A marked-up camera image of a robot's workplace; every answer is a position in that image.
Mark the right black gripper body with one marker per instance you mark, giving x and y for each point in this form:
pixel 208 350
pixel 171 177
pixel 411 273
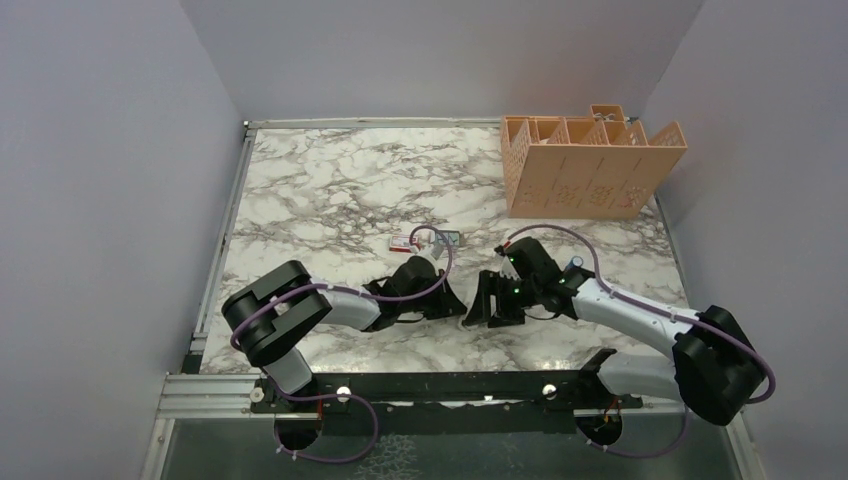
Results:
pixel 528 288

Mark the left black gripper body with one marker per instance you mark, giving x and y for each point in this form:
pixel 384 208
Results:
pixel 428 306

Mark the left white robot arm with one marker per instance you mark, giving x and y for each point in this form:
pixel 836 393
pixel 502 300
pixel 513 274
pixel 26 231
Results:
pixel 269 317

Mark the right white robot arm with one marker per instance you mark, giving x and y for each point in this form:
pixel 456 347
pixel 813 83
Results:
pixel 702 359

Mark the red white staple box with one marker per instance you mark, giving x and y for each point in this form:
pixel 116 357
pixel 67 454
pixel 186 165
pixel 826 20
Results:
pixel 400 244

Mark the grey teal staple box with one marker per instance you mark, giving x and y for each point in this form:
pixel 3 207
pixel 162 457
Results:
pixel 449 238

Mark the orange desk organizer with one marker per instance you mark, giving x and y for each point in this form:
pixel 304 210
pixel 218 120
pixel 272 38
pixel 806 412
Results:
pixel 602 166

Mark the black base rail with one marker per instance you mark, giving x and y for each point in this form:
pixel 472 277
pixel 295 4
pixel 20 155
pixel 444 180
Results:
pixel 356 404

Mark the aluminium table frame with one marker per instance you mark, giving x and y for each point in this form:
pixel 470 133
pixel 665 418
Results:
pixel 379 179

